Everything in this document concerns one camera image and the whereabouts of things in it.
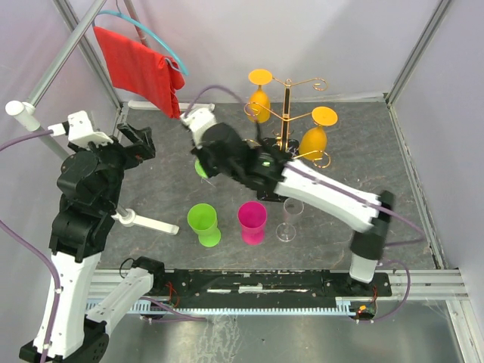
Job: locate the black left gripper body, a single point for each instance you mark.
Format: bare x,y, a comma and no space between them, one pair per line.
113,154

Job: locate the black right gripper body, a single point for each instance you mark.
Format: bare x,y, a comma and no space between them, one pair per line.
211,167

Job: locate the green wine glass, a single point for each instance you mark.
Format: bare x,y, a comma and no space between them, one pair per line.
202,219
199,169

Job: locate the yellow wine glass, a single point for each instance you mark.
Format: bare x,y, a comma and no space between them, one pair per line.
259,103
313,144

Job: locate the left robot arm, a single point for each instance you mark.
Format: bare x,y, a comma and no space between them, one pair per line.
90,183

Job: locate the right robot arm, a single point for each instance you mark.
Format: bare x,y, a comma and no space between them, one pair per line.
263,168

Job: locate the green wine glass front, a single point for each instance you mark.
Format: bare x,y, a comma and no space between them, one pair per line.
202,219

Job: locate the pink wine glass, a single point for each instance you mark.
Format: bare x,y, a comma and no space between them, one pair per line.
252,217

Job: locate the clear champagne glass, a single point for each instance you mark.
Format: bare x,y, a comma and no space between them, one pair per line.
292,213

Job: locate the red cloth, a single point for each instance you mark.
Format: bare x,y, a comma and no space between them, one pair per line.
138,69

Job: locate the white clothes stand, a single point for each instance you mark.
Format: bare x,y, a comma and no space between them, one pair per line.
23,112

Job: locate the teal clothes hanger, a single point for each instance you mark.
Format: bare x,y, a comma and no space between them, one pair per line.
151,36

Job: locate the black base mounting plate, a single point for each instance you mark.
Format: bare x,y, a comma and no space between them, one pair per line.
204,292

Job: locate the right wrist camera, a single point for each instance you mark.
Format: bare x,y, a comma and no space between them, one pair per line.
198,121

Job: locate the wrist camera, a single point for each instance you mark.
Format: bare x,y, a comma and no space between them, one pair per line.
79,130
198,121

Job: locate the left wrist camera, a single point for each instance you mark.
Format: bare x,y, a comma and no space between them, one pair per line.
79,130

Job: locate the aluminium frame post left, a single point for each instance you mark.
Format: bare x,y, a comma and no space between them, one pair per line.
72,21

